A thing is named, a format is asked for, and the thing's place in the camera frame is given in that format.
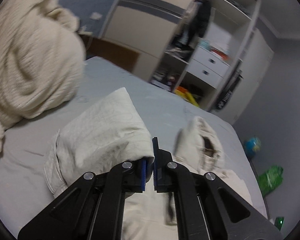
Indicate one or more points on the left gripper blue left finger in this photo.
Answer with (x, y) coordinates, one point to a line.
(143, 174)

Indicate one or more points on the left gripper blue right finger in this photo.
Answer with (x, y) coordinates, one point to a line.
(156, 164)

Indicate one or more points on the white hooded puffer jacket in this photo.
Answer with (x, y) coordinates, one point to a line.
(111, 132)

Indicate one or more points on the yellow orange toy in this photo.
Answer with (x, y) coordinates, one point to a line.
(186, 95)

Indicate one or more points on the white lower drawer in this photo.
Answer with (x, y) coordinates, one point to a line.
(204, 73)

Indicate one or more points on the white drawer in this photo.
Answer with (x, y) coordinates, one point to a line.
(204, 73)
(211, 61)

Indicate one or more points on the blue desk globe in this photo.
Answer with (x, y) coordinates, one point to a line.
(251, 147)

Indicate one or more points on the white upper drawer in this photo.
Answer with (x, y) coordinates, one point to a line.
(211, 61)

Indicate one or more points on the black Yonex racket bag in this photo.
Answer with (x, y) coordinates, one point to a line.
(226, 94)

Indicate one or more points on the dark wooden headboard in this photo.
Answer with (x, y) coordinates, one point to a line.
(118, 55)

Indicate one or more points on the white open wardrobe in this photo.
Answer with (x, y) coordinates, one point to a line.
(166, 33)

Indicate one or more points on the green plastic bag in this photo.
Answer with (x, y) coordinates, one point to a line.
(270, 180)

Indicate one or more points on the grey-blue bed sheet mattress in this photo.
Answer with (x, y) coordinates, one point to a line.
(23, 190)

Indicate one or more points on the cream knitted blanket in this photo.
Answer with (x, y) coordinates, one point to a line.
(41, 59)

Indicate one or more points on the white wall socket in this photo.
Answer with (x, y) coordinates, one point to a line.
(95, 16)

